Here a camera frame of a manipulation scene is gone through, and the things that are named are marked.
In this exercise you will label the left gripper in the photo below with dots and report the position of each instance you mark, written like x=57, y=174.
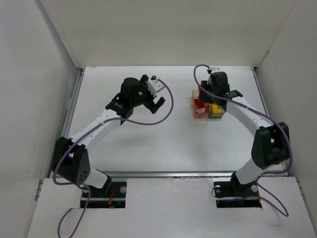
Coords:
x=148, y=98

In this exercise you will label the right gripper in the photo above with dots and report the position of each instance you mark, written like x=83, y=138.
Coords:
x=205, y=93

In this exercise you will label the yellow lego brick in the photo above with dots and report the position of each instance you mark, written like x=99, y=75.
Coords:
x=215, y=109

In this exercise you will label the red lego brick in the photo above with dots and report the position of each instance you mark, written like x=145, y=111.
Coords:
x=199, y=103

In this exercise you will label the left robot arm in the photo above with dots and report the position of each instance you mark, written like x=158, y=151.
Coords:
x=71, y=155

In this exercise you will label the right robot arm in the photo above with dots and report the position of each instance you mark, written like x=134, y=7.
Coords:
x=271, y=139

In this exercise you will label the grey transparent container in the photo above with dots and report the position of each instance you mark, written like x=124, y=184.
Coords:
x=216, y=116

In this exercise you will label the orange transparent container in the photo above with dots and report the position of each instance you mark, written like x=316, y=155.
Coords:
x=195, y=94

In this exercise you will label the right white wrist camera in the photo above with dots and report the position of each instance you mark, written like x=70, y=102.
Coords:
x=213, y=69

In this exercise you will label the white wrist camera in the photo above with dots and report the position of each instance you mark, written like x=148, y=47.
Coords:
x=213, y=69
x=154, y=86

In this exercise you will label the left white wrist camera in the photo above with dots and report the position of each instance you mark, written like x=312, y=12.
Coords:
x=154, y=86

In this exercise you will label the aluminium rail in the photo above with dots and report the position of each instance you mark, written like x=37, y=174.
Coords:
x=169, y=174

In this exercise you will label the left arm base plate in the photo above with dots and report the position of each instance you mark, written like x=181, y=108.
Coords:
x=115, y=198

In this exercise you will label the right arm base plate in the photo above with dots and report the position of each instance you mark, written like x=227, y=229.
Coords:
x=228, y=197

